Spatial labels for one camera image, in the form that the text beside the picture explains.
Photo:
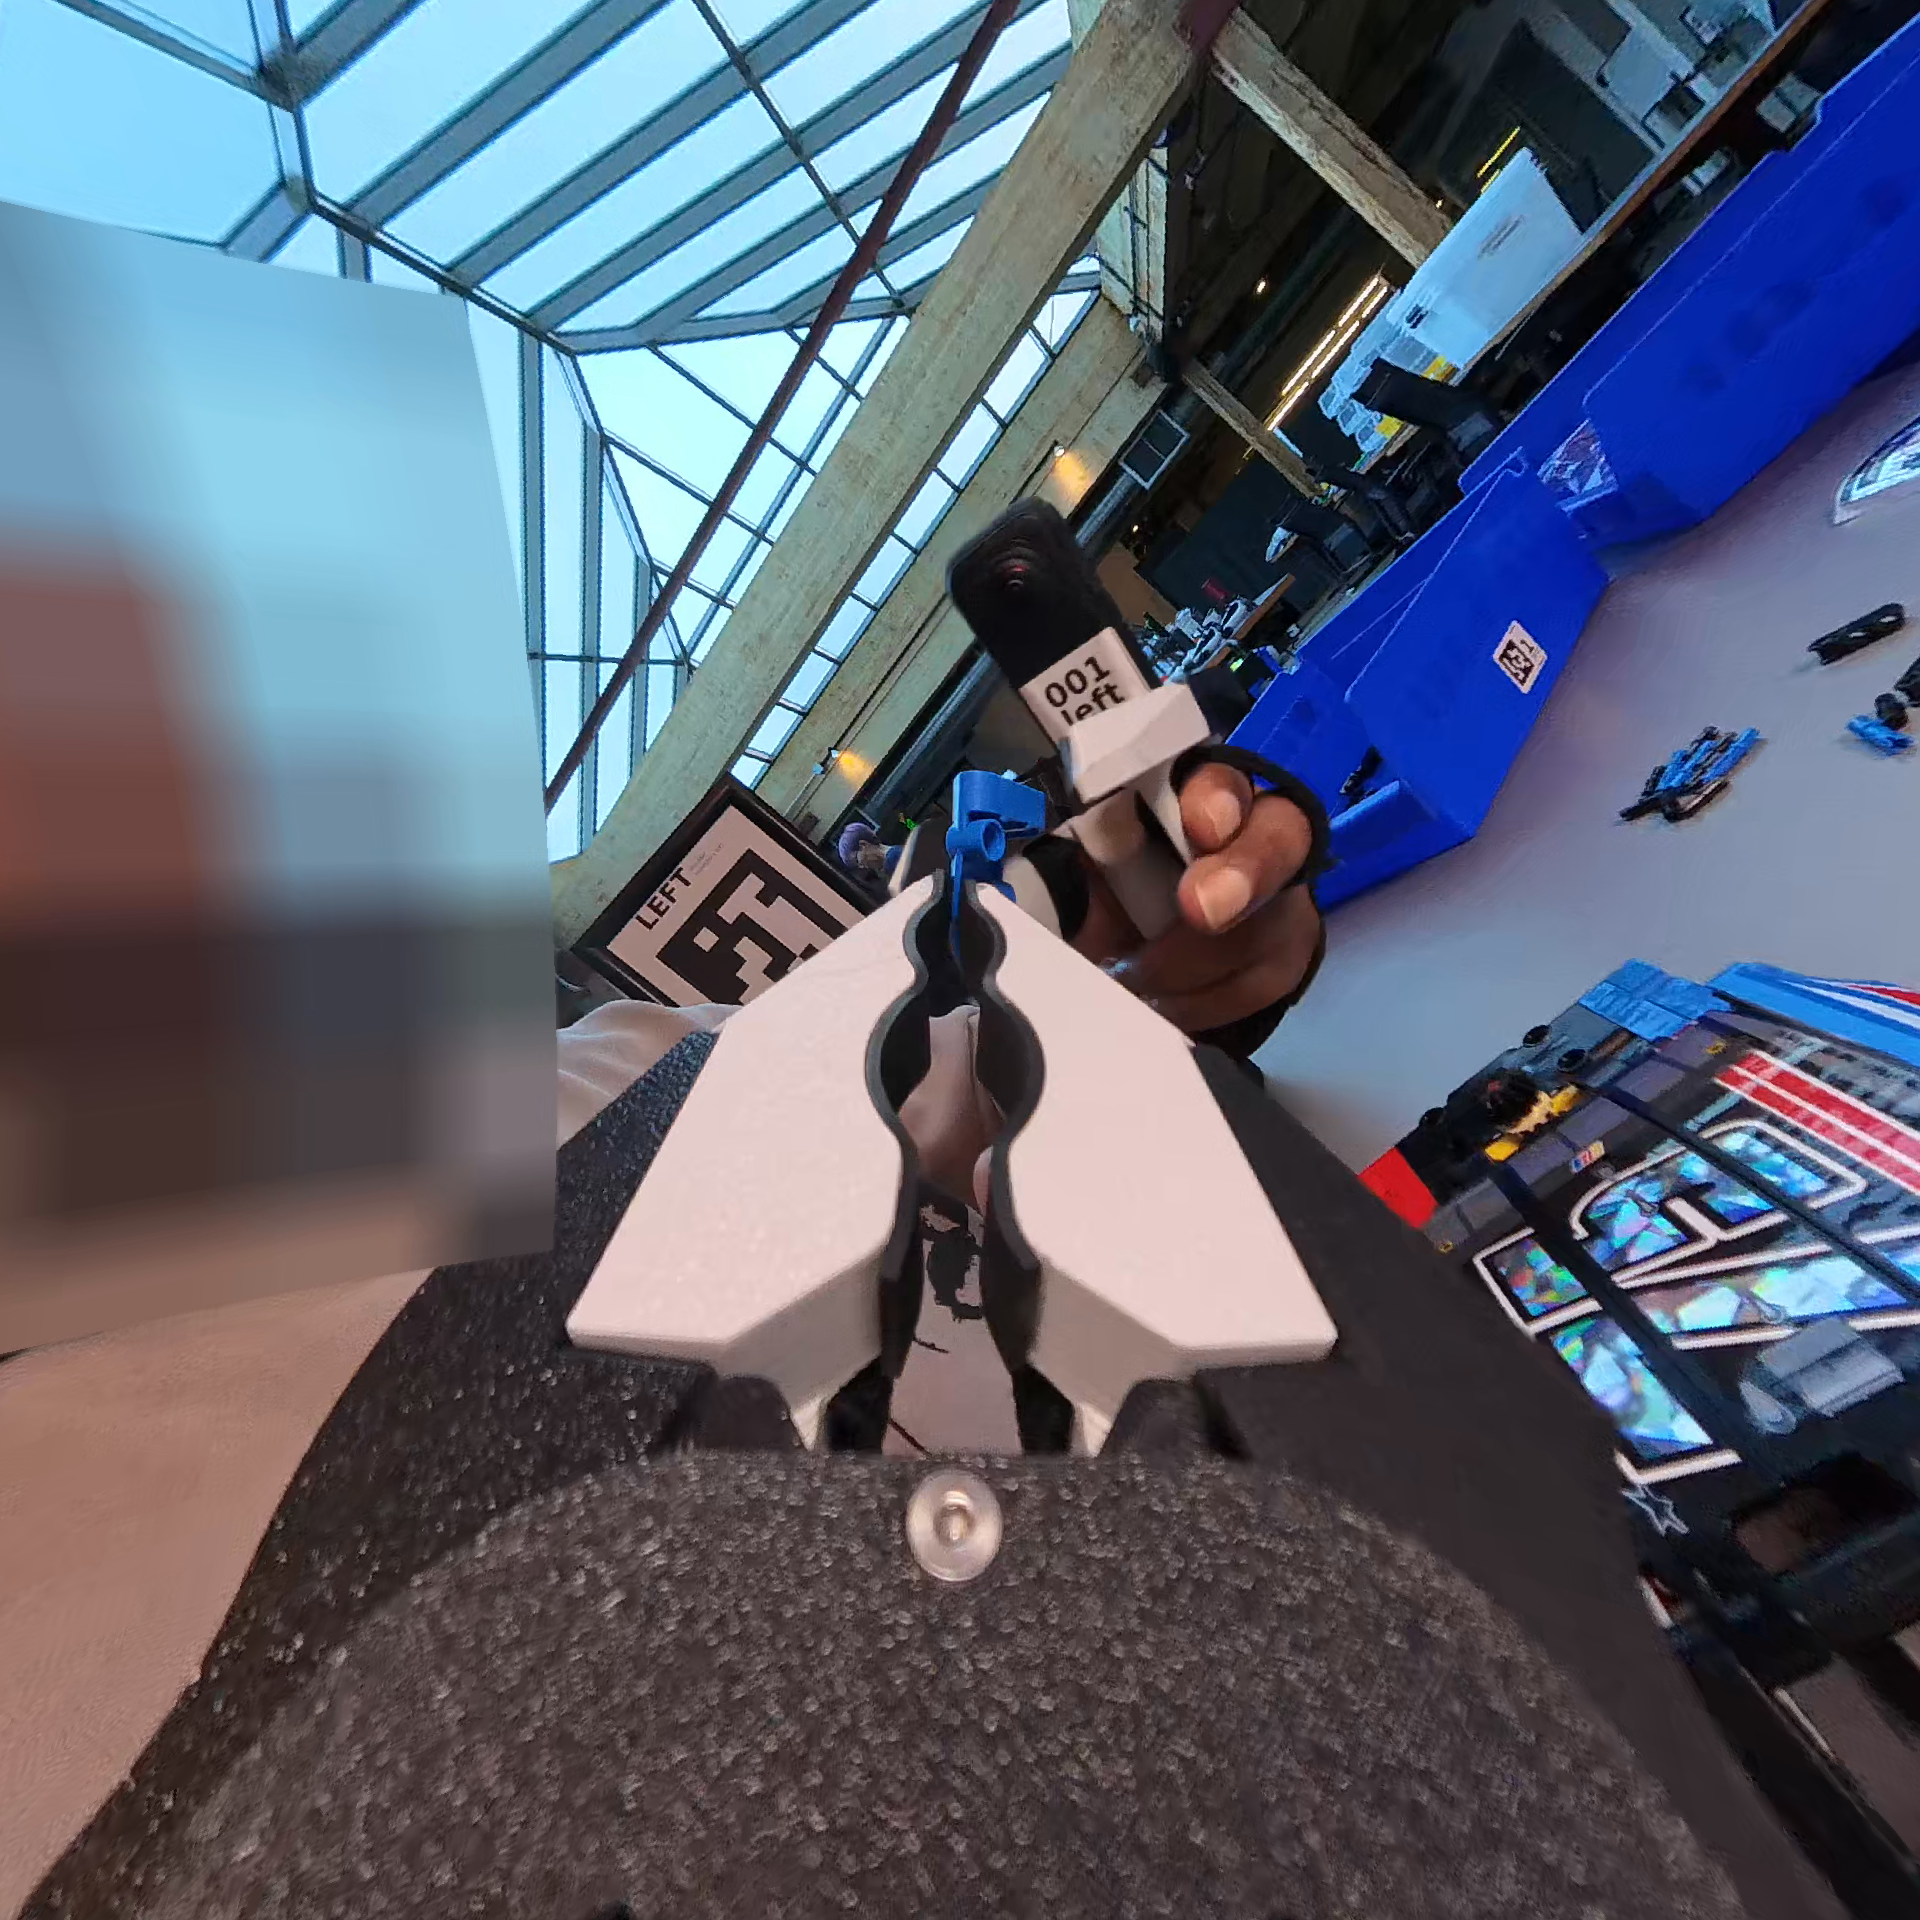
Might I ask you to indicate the blue lego panel piece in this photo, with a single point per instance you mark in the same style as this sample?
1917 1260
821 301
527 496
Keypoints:
990 810

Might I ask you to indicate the black flat lego piece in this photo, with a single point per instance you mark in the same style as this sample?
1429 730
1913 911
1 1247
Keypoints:
1857 629

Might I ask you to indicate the large blue storage bin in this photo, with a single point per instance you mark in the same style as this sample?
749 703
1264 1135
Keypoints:
1725 330

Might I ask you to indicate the blue bin with tag label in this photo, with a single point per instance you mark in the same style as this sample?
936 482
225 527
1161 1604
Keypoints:
1425 705

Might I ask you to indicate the white storage box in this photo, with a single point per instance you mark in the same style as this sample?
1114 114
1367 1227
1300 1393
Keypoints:
1500 253

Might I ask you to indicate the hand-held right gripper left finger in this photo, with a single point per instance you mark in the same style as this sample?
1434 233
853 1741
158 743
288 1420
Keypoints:
750 1200

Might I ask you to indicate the cluster of blue black pins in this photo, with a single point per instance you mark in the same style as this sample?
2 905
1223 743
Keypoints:
1688 773

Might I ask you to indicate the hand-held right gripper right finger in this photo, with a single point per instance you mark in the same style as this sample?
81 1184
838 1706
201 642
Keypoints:
1170 1200

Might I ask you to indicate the lego race car model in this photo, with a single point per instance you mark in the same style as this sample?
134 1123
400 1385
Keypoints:
1680 1200

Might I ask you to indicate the black white marker board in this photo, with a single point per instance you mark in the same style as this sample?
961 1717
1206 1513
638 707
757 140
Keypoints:
750 930

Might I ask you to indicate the long blue lego pin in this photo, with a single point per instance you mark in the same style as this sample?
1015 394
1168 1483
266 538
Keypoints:
1878 732

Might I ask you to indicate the lego sticker sheet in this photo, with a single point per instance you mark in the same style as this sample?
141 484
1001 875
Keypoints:
1881 464

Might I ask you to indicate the person's left hand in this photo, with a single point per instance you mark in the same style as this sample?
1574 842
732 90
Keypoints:
1245 961

